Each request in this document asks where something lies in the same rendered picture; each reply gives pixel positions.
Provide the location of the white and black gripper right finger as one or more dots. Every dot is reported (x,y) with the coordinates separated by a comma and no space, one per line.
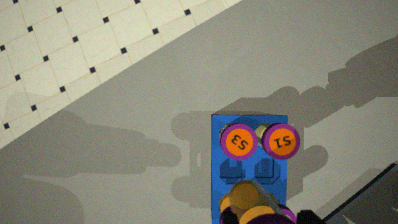
(308,217)

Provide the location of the blue tube rack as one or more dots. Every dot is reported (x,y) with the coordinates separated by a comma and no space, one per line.
(270,173)

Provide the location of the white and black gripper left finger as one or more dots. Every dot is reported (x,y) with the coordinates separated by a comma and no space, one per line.
(228,217)

